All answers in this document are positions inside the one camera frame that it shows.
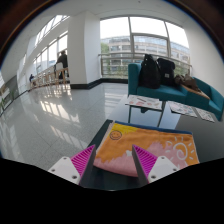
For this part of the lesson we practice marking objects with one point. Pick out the teal sofa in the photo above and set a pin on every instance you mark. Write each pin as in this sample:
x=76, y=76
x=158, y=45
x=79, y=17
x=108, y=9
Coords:
x=161, y=92

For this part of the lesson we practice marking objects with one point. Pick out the orange yellow pink printed towel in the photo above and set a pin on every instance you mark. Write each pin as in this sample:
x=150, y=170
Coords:
x=133, y=137

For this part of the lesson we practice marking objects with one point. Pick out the brown jacket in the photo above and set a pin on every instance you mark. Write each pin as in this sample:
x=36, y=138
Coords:
x=187, y=82

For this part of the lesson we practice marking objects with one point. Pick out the row of wooden chairs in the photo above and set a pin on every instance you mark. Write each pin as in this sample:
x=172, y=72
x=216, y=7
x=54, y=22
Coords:
x=46, y=77

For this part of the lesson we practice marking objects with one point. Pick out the white cube stool printed top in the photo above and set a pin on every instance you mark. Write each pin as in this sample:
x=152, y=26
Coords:
x=205, y=115
x=144, y=101
x=181, y=108

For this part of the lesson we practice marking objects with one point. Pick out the wooden sofa table top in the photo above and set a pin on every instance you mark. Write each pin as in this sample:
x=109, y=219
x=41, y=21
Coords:
x=198, y=92

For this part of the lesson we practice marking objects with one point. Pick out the black backpack with label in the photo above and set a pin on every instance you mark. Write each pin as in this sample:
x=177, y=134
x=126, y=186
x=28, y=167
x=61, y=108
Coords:
x=166, y=71

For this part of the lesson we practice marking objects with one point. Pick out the large black backpack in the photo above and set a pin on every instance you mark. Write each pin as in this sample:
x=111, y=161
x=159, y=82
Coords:
x=149, y=72

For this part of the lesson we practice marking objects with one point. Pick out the metal window railing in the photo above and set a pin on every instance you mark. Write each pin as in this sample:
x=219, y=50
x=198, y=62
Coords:
x=116, y=65

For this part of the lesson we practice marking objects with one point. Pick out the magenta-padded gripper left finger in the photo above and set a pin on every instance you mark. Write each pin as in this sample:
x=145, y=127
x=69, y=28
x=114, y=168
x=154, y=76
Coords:
x=82, y=160

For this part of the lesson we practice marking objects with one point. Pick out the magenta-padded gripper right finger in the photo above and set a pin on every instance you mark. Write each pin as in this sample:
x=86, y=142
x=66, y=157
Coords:
x=145, y=160

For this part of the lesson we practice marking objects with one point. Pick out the person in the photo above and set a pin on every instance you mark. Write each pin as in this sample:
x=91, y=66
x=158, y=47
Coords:
x=62, y=61

